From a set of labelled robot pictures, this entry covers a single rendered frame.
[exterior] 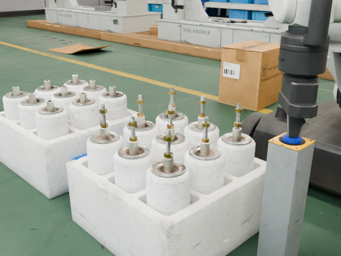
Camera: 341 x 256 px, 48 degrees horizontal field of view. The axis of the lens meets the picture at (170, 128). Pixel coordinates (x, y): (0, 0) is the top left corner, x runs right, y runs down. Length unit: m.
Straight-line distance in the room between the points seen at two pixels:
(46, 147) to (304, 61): 0.75
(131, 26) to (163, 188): 3.52
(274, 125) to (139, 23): 3.20
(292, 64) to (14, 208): 0.87
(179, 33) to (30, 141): 2.51
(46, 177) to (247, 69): 1.16
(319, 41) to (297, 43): 0.04
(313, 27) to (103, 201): 0.58
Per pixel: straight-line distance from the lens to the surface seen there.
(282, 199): 0.86
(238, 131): 0.96
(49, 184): 1.22
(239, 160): 0.96
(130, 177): 0.88
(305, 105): 0.76
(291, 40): 0.75
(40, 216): 1.18
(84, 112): 1.25
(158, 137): 0.97
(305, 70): 0.75
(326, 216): 1.20
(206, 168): 0.86
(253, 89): 1.97
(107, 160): 0.97
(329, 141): 1.19
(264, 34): 3.03
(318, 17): 0.72
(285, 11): 0.73
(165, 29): 3.68
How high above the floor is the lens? 0.63
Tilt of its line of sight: 21 degrees down
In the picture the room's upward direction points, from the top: straight up
